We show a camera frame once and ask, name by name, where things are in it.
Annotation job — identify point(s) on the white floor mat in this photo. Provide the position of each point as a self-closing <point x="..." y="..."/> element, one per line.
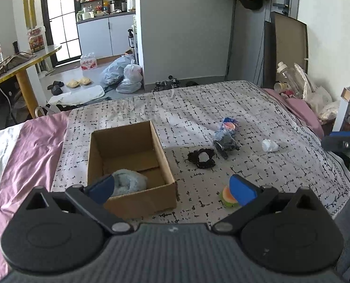
<point x="77" y="95"/>

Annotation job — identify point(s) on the white shelf frame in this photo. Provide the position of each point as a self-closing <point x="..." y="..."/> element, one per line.
<point x="342" y="109"/>

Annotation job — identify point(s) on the yellow slipper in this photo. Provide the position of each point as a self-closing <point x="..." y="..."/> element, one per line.
<point x="85" y="81"/>
<point x="73" y="84"/>

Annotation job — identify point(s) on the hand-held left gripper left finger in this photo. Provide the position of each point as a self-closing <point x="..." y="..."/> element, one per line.
<point x="101" y="189"/>

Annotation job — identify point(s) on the black slipper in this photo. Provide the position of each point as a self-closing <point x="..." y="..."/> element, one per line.
<point x="58" y="90"/>
<point x="54" y="85"/>

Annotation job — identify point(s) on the paper towel roll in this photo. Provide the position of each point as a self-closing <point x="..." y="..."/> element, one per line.
<point x="130" y="5"/>

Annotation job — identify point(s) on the black scrunchie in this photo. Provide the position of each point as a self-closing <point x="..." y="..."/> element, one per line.
<point x="194" y="156"/>

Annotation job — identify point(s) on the glass door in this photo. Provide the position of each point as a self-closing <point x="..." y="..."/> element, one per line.
<point x="63" y="20"/>

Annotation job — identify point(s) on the blue-grey fluffy cloth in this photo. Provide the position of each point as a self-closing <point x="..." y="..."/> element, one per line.
<point x="130" y="182"/>

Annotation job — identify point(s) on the black low cabinet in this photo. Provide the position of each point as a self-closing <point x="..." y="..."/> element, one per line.
<point x="1" y="103"/>

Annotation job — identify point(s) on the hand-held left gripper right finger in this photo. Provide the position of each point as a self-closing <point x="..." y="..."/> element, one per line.
<point x="243" y="191"/>

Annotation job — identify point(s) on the white kitchen cabinet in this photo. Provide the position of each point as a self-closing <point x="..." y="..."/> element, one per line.
<point x="104" y="35"/>

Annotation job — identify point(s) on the pair of sneakers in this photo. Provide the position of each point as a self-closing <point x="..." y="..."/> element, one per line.
<point x="164" y="85"/>

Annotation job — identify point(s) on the white plastic bag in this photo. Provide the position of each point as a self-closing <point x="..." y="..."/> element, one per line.
<point x="129" y="86"/>
<point x="133" y="72"/>

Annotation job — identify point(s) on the red pack of water bottles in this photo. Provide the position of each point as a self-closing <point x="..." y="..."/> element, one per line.
<point x="88" y="62"/>

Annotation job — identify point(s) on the white black-patterned blanket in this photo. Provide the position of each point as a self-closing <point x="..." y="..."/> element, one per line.
<point x="192" y="109"/>

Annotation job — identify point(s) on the coat stand pole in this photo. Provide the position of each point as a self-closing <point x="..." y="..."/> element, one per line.
<point x="231" y="41"/>

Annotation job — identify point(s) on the pile of plastic bags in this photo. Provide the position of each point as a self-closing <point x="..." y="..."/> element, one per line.
<point x="319" y="97"/>

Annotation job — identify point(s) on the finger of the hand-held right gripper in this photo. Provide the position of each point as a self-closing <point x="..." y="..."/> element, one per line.
<point x="341" y="143"/>

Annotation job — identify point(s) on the pink bed sheet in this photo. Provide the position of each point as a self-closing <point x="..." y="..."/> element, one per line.
<point x="30" y="153"/>

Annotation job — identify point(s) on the yellow round table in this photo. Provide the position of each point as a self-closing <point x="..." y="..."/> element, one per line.
<point x="24" y="79"/>

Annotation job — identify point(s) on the clear plastic bottle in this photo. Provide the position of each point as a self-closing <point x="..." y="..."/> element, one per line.
<point x="286" y="73"/>

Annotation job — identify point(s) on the small black bottle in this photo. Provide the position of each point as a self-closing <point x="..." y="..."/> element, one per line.
<point x="15" y="48"/>

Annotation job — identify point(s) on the red printed box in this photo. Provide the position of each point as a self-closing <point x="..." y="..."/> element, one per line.
<point x="37" y="39"/>

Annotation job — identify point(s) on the flat tray with papers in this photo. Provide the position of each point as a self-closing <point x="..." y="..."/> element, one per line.
<point x="14" y="61"/>

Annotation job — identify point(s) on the black shoe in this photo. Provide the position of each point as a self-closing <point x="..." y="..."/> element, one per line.
<point x="191" y="83"/>

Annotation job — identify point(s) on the black spray bottle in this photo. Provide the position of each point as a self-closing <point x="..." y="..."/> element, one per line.
<point x="131" y="39"/>

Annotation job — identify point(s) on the brown cardboard sheet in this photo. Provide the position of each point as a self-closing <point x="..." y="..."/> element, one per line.
<point x="289" y="41"/>

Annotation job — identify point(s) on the brown cardboard box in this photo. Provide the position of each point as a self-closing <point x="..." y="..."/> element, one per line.
<point x="151" y="199"/>

